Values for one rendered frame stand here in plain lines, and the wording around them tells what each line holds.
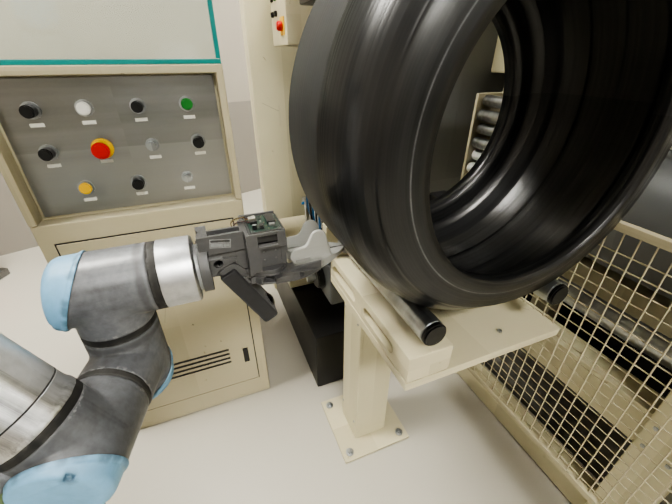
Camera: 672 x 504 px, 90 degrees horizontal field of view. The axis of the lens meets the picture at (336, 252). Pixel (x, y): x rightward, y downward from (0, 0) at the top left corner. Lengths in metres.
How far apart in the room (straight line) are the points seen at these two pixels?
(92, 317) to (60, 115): 0.73
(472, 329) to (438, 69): 0.53
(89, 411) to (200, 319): 0.90
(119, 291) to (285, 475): 1.10
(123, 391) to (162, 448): 1.15
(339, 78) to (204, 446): 1.41
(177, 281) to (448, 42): 0.39
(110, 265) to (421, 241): 0.37
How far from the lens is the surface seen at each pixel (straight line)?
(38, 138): 1.16
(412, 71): 0.37
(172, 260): 0.46
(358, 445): 1.48
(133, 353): 0.52
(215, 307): 1.30
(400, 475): 1.46
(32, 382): 0.43
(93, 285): 0.47
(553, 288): 0.75
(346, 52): 0.40
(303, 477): 1.44
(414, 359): 0.59
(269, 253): 0.48
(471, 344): 0.73
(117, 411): 0.47
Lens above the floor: 1.29
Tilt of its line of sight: 30 degrees down
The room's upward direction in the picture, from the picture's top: straight up
